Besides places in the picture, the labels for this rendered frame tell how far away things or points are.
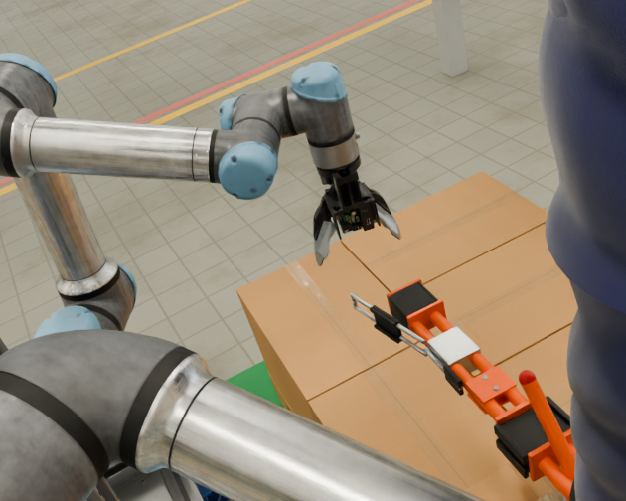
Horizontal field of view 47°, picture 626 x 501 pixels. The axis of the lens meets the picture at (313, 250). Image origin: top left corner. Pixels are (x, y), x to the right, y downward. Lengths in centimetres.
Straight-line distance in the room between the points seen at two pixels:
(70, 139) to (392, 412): 116
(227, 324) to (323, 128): 216
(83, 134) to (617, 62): 74
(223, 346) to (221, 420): 255
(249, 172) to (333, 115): 18
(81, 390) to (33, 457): 5
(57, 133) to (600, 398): 74
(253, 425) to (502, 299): 165
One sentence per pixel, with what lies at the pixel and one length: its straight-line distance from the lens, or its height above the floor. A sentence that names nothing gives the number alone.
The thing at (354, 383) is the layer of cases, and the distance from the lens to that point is 196.
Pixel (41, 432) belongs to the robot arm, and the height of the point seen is 164.
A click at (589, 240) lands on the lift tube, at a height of 164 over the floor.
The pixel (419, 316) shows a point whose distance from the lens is 129.
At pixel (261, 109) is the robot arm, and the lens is 106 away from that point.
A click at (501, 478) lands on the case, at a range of 123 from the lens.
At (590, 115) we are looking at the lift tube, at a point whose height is 174.
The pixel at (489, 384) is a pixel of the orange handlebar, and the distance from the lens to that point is 116.
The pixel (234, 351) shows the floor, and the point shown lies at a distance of 301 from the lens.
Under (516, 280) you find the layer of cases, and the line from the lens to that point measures 218.
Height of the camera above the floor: 196
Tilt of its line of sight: 35 degrees down
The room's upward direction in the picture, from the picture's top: 17 degrees counter-clockwise
